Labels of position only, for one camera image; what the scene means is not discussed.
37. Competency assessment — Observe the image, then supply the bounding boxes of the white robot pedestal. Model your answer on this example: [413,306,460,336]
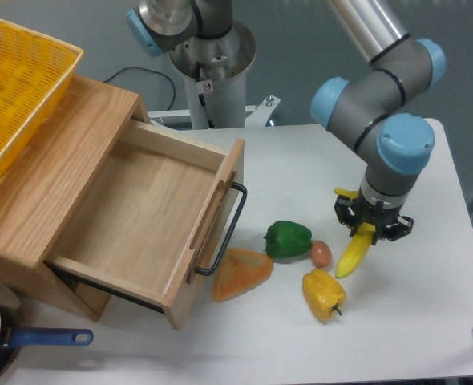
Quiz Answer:
[169,20,256,130]

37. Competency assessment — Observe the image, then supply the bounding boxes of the black metal drawer handle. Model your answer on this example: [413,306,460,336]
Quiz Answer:
[194,181,248,277]

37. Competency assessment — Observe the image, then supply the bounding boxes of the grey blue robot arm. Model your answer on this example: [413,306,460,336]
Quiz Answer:
[127,1,447,241]

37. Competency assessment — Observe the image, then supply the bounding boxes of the brown egg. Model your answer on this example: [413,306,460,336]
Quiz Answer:
[310,240,332,268]

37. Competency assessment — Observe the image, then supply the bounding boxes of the yellow bell pepper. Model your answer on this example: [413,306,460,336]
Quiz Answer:
[302,269,346,322]

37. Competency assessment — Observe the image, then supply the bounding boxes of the wooden cabinet box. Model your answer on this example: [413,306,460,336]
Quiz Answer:
[0,75,148,321]

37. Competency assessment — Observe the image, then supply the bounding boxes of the yellow plastic basket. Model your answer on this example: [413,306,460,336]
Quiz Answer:
[0,19,83,180]

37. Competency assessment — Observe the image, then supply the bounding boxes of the black cable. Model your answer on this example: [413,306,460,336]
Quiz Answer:
[103,66,176,112]

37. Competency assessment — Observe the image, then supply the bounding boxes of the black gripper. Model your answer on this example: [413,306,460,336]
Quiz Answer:
[334,190,414,245]

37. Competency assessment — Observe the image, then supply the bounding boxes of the blue handled frying pan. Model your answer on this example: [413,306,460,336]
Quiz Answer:
[0,305,94,374]

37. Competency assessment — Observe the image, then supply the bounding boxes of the green bell pepper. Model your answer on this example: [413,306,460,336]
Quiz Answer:
[264,221,312,259]

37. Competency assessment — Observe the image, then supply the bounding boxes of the orange triangular sandwich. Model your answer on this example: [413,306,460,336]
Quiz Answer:
[211,248,274,302]

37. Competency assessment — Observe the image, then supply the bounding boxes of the wooden drawer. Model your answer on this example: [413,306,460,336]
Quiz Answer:
[46,120,245,330]

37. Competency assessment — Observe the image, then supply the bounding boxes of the yellow banana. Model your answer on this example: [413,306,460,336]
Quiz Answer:
[332,187,376,280]

